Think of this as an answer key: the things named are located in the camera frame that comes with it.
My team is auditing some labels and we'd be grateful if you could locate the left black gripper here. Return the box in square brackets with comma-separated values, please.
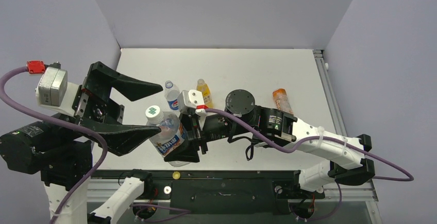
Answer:
[47, 60, 163, 149]

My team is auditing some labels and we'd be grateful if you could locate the clear water bottle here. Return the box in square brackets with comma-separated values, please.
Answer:
[146, 110, 188, 158]

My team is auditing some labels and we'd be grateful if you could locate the yellow juice bottle cap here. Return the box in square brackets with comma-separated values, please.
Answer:
[172, 171, 181, 180]

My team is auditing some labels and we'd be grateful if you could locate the white water bottle cap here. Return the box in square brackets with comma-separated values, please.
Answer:
[145, 105, 164, 124]

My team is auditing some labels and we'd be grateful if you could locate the Pepsi bottle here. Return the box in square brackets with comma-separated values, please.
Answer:
[164, 80, 180, 111]

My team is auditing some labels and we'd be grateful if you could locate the yellow juice bottle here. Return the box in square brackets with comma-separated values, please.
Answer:
[196, 79, 214, 108]

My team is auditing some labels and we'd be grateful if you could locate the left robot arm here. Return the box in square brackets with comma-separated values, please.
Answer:
[1, 61, 163, 223]

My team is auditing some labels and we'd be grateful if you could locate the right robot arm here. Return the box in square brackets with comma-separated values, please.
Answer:
[164, 89, 375, 197]

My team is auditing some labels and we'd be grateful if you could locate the orange drink bottle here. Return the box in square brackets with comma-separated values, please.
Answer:
[272, 89, 294, 115]

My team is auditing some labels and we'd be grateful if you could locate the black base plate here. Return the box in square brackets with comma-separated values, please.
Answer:
[92, 170, 326, 215]

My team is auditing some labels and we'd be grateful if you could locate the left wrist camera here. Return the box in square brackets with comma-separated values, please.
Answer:
[26, 61, 80, 117]

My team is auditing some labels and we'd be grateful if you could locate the aluminium frame rail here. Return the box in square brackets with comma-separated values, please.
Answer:
[313, 50, 378, 201]

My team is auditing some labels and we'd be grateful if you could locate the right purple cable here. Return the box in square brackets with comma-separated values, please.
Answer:
[205, 108, 415, 223]

